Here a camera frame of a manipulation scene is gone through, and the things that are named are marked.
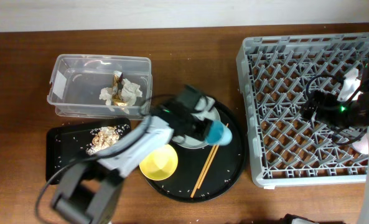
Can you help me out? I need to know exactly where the blue cup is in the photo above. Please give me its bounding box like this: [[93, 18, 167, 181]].
[[205, 120, 233, 146]]

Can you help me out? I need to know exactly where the yellow bowl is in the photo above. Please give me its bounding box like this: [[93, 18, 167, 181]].
[[139, 144, 179, 181]]

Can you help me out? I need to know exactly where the pink cup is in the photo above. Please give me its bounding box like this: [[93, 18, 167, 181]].
[[352, 139, 369, 154]]

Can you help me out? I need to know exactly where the white napkin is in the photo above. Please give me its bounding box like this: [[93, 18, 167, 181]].
[[99, 87, 114, 112], [118, 78, 142, 106]]

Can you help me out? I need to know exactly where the gold foil wrapper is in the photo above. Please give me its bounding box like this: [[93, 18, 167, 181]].
[[111, 70, 128, 106]]

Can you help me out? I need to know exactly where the food scraps and rice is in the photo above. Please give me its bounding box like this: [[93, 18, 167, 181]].
[[86, 124, 131, 155]]

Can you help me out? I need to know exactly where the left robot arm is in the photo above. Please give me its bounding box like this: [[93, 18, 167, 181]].
[[50, 103, 212, 223]]

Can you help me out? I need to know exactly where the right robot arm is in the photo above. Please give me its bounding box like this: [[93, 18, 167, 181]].
[[301, 62, 369, 223]]

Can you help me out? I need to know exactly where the grey dishwasher rack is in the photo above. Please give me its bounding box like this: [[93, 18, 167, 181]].
[[236, 32, 369, 189]]

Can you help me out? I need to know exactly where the grey plate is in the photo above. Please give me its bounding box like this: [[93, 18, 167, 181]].
[[172, 105, 220, 149]]

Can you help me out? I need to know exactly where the wooden chopstick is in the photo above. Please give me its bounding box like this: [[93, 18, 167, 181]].
[[197, 123, 230, 190], [190, 145, 218, 198]]

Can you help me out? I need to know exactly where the round black tray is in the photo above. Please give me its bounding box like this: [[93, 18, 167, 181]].
[[146, 101, 248, 203]]

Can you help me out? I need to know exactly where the clear plastic bin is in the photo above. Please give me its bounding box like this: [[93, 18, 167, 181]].
[[47, 54, 152, 119]]

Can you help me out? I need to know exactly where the black rectangular tray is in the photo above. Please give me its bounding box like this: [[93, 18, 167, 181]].
[[45, 118, 131, 180]]

